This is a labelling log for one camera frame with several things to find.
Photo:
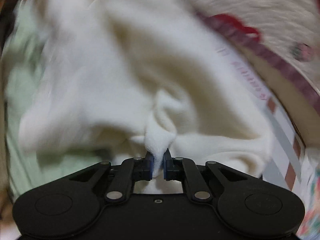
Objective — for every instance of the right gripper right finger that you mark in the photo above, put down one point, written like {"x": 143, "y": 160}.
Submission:
{"x": 243, "y": 202}

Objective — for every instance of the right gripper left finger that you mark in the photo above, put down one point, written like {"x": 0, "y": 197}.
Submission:
{"x": 69, "y": 205}

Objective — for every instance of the cream fleece garment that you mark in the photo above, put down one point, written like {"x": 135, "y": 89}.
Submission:
{"x": 132, "y": 76}

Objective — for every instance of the light green cloth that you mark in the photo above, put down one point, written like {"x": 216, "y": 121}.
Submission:
{"x": 21, "y": 60}

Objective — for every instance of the plaid bed blanket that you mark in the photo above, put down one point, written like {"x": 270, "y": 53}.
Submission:
{"x": 285, "y": 166}

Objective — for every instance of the floral bed sheet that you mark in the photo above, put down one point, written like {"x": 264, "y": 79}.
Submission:
{"x": 309, "y": 228}

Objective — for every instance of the bear print quilt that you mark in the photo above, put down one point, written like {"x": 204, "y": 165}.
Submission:
{"x": 289, "y": 28}

